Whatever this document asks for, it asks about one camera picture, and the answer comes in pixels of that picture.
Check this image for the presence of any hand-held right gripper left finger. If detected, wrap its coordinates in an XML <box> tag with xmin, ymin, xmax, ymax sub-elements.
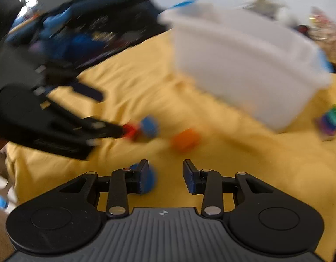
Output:
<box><xmin>59</xmin><ymin>159</ymin><xmax>149</xmax><ymax>219</ymax></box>

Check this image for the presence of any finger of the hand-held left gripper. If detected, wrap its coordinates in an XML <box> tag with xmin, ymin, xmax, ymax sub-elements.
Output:
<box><xmin>34</xmin><ymin>65</ymin><xmax>103</xmax><ymax>102</ymax></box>
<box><xmin>45</xmin><ymin>98</ymin><xmax>124</xmax><ymax>146</ymax></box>

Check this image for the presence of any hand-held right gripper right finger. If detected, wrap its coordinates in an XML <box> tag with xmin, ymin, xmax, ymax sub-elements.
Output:
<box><xmin>183</xmin><ymin>159</ymin><xmax>275</xmax><ymax>219</ymax></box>

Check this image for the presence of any blue round toy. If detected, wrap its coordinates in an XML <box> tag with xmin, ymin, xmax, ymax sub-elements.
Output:
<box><xmin>129</xmin><ymin>163</ymin><xmax>157</xmax><ymax>195</ymax></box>

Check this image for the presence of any red cube block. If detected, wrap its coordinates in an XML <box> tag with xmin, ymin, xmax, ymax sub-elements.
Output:
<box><xmin>122</xmin><ymin>124</ymin><xmax>142</xmax><ymax>142</ymax></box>

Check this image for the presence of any white plastic storage bin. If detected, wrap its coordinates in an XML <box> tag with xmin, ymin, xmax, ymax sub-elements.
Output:
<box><xmin>158</xmin><ymin>1</ymin><xmax>333</xmax><ymax>133</ymax></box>

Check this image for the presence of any orange block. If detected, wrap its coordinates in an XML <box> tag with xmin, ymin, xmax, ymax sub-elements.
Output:
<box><xmin>170</xmin><ymin>129</ymin><xmax>201</xmax><ymax>153</ymax></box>

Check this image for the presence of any blue plain block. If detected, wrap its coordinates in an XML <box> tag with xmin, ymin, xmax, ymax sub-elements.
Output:
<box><xmin>139</xmin><ymin>117</ymin><xmax>160</xmax><ymax>139</ymax></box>

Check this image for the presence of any yellow quilted blanket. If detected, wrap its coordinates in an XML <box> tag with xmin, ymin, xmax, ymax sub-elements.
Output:
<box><xmin>6</xmin><ymin>30</ymin><xmax>336</xmax><ymax>252</ymax></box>

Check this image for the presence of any clear snack bag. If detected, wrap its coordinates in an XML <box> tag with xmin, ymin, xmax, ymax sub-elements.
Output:
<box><xmin>307</xmin><ymin>7</ymin><xmax>336</xmax><ymax>74</ymax></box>

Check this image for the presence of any rainbow stacking ring toy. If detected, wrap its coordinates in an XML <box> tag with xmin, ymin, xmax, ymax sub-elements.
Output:
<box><xmin>315</xmin><ymin>104</ymin><xmax>336</xmax><ymax>140</ymax></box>

